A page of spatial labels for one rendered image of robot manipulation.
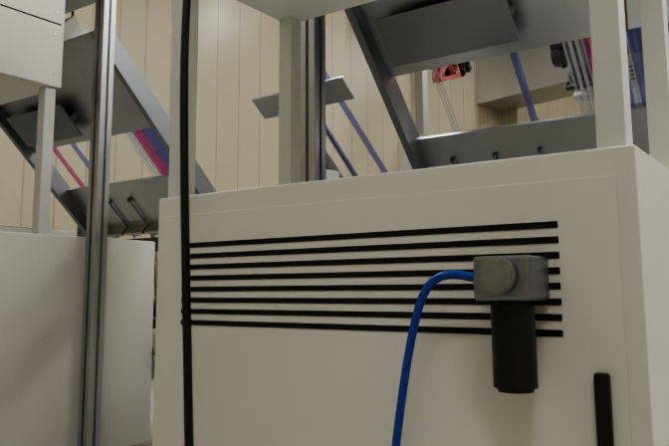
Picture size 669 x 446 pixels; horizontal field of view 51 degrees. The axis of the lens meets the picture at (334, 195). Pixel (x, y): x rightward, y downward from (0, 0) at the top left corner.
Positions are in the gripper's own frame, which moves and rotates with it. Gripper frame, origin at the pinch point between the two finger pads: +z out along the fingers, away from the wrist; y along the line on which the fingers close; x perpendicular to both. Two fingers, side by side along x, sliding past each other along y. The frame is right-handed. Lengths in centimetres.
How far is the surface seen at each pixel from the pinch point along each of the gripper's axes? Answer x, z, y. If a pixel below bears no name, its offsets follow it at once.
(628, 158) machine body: -21, 84, 60
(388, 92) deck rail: -3.1, 10.5, -8.0
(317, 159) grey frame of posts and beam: -4.7, 43.4, -9.7
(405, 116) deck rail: 5.5, 7.3, -8.0
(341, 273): -13, 91, 25
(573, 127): 15.3, 5.9, 30.5
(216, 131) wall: 97, -221, -306
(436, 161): 19.8, 5.9, -5.0
